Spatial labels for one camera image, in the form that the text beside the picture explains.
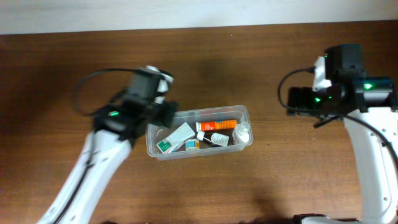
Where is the clear plastic container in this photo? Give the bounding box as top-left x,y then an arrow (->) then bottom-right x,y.
146,105 -> 253,161

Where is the orange glue stick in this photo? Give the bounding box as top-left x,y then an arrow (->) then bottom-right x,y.
195,119 -> 238,132

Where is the gold lid balm jar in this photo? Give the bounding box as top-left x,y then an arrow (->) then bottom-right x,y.
185,139 -> 200,151

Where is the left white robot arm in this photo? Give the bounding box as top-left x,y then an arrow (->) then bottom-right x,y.
39,101 -> 178,223

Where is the white green medicine box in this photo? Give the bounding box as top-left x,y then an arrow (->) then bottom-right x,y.
156,123 -> 195,154

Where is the white tube bottle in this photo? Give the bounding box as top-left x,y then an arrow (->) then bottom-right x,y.
232,122 -> 251,145

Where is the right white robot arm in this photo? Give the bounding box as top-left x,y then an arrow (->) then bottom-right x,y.
282,77 -> 397,223

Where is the small black white-capped bottle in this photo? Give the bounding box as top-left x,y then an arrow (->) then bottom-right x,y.
197,131 -> 229,147

